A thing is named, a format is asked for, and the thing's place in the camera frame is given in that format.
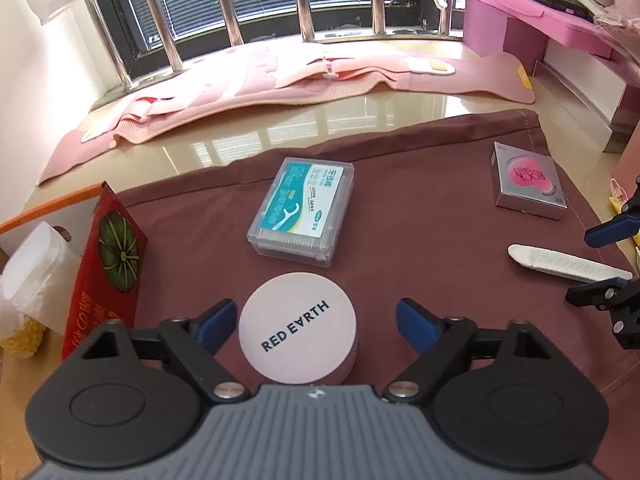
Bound silver box with pink heart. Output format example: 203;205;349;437
490;141;568;221

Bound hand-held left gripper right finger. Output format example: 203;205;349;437
381;298;563;406

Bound maroon cloth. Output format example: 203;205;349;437
112;108;640;480

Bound clear cotton swab container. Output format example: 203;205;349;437
0;221;83;341

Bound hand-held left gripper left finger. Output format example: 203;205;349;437
80;298;251;406

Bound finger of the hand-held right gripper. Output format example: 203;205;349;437
565;276;640;352
585;205;640;248

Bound white nail file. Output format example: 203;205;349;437
507;243;633;283

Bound yellow white alpaca plush toy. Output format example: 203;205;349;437
0;312;46;360

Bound clear dental floss pick box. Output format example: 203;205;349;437
247;156;356;267

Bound orange cardboard box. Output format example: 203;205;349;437
0;181;148;411

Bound magenta pink box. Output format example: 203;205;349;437
464;0;613;76

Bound round pink jar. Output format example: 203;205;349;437
238;271;358;386

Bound clear packet with pink garment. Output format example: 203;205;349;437
592;5;640;66

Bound white storage box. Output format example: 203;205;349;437
532;37;640;153

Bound pink fabric belt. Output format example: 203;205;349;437
39;42;537;188

